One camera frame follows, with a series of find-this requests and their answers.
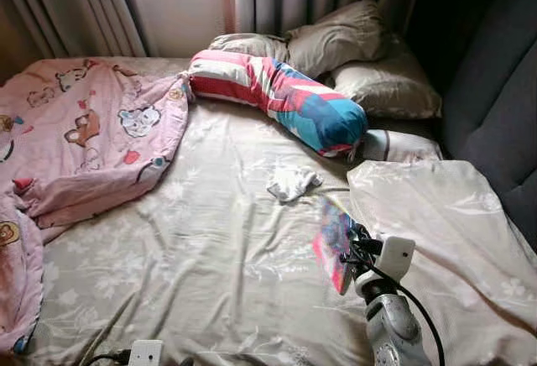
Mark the dark grey tufted headboard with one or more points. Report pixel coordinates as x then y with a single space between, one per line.
495 106

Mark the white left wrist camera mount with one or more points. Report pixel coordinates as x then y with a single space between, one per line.
147 353

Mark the red white blue bolster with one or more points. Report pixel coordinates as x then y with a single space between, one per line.
294 101

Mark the bed with beige floral sheet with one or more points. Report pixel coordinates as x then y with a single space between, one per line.
210 240

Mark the colourful comic book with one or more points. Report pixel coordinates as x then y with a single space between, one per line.
331 244

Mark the white striped pillow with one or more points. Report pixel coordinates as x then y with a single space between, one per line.
407 145

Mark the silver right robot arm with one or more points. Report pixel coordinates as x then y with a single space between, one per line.
390 324

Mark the flat beige pillow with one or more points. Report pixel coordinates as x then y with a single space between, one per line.
247 45

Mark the wide beige pillow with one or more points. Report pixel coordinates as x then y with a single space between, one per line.
390 85

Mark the white crumpled cloth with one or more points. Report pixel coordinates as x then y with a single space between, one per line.
292 184

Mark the beige floral duvet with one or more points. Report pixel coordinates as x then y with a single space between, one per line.
453 232

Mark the pink cartoon print blanket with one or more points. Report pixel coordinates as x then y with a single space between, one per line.
92 131

